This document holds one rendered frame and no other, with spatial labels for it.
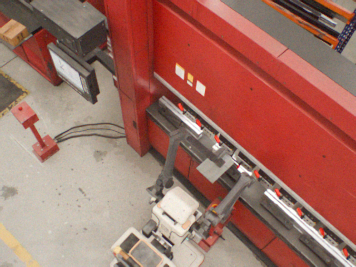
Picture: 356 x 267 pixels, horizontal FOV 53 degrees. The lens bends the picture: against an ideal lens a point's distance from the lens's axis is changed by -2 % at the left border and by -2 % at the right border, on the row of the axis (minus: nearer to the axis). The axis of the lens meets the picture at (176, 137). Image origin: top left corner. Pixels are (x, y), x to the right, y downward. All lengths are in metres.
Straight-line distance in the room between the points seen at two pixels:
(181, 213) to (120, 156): 1.83
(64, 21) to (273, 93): 1.42
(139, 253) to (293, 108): 1.53
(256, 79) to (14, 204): 2.91
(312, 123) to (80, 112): 3.04
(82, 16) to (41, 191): 2.14
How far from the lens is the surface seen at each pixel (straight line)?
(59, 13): 2.65
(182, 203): 2.40
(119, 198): 3.91
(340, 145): 2.06
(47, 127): 4.45
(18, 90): 4.85
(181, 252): 3.45
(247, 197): 3.04
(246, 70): 2.14
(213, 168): 2.95
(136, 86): 2.97
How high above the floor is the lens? 3.66
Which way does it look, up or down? 61 degrees down
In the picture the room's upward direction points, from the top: 5 degrees clockwise
